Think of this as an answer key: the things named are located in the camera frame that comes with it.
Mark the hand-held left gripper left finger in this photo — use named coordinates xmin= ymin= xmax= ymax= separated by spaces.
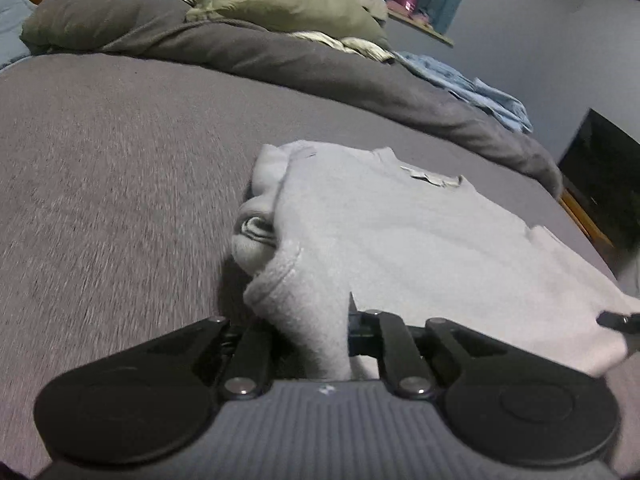
xmin=115 ymin=316 xmax=275 ymax=402

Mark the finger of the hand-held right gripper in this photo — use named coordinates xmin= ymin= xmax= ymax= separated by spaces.
xmin=596 ymin=310 xmax=640 ymax=357

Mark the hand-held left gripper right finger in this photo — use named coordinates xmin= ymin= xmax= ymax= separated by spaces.
xmin=346 ymin=291 xmax=506 ymax=402

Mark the light grey fleece sweater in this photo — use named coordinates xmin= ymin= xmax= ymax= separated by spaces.
xmin=231 ymin=140 xmax=640 ymax=381

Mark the wooden screen stand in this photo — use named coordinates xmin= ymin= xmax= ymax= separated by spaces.
xmin=558 ymin=191 xmax=615 ymax=247

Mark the black flat screen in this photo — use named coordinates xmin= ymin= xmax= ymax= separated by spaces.
xmin=557 ymin=108 xmax=640 ymax=251

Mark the light blue crumpled shirt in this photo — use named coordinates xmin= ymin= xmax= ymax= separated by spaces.
xmin=394 ymin=51 xmax=534 ymax=134

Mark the cream crumpled cloth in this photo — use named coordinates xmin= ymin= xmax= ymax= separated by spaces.
xmin=290 ymin=31 xmax=396 ymax=63

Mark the dark grey duvet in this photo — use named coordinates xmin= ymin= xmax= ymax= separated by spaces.
xmin=20 ymin=0 xmax=565 ymax=198

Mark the olive green pillow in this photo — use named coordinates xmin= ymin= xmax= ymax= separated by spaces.
xmin=178 ymin=0 xmax=392 ymax=51

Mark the light blue quilted blanket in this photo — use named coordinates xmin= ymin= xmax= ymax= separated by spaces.
xmin=0 ymin=0 xmax=38 ymax=70

